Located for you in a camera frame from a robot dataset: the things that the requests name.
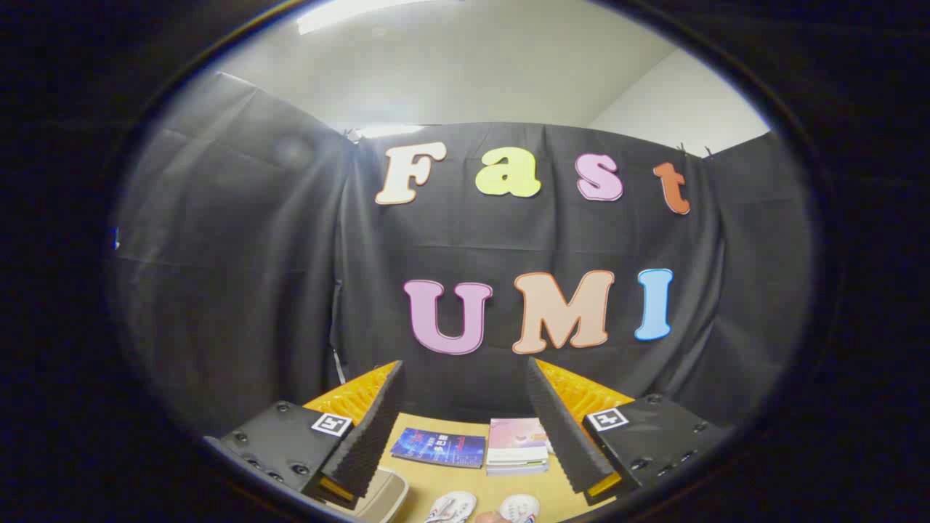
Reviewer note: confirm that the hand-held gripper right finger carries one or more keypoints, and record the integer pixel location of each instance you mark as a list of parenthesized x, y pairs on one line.
[(559, 436)]

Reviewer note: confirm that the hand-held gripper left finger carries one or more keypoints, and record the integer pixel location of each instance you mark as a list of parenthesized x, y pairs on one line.
[(374, 436)]

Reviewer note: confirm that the beige fabric storage box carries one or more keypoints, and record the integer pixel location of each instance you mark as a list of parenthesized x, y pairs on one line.
[(385, 497)]

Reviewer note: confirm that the white sneaker shoe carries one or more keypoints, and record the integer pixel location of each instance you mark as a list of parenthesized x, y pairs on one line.
[(519, 508), (450, 506)]

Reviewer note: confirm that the stack of pink white books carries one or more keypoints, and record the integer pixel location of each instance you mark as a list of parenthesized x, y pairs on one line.
[(516, 443)]

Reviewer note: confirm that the blue book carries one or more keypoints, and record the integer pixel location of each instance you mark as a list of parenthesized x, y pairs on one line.
[(439, 447)]

